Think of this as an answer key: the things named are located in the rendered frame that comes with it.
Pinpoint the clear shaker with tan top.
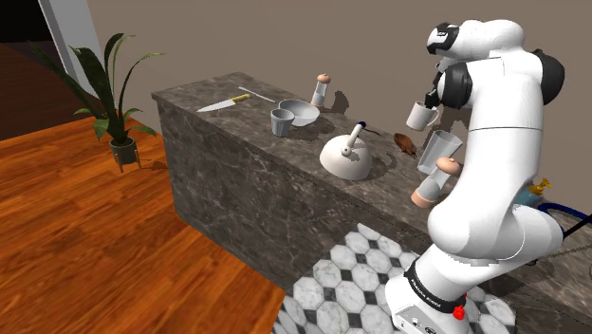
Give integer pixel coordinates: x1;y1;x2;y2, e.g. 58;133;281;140
309;73;332;110

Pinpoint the brown lump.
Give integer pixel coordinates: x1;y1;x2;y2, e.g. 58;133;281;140
393;132;417;157

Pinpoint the thin silver utensil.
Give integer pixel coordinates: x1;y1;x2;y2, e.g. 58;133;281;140
237;85;277;104

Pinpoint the yellow handled kitchen knife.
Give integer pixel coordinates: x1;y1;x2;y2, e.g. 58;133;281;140
195;93;252;114

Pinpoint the white dome with handle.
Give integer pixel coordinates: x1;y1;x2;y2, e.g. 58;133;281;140
319;121;373;182

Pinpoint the grey bowl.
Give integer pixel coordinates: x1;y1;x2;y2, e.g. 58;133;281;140
278;99;322;128

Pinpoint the white door frame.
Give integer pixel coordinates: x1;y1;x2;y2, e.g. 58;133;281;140
37;0;103;100

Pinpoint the clear drinking glass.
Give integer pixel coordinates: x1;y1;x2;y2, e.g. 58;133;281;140
416;129;464;176

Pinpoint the potted green plant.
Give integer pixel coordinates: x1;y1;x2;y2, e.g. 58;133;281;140
28;31;166;174

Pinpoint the grey mill with tan ends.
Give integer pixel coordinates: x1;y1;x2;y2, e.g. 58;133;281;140
410;157;464;209

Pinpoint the grey ribbed cup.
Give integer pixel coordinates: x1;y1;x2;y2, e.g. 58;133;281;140
269;108;296;139

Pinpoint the white mug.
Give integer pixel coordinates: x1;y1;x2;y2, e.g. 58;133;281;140
405;101;441;133

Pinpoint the light blue bottle yellow top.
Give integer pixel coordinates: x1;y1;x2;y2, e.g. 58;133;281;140
512;177;553;208

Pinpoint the blue curved tube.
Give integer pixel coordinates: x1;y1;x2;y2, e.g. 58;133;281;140
537;201;592;242

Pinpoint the marble tile patterned robot stand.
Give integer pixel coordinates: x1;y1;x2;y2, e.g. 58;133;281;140
271;222;518;334

